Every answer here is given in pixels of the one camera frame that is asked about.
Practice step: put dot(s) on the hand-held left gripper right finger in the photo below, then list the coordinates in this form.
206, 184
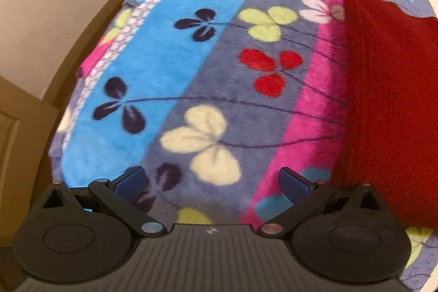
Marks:
291, 183

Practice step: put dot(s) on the brown wooden bed frame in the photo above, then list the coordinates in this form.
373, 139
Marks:
102, 15

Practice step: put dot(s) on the red knitted sweater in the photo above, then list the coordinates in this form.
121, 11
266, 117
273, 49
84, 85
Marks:
393, 90

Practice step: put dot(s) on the floral striped fleece blanket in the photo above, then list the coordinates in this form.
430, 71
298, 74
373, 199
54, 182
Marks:
212, 83

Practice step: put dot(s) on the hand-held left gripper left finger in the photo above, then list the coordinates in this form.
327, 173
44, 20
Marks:
130, 181

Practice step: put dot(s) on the brown wooden cabinet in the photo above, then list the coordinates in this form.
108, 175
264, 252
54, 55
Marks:
24, 155

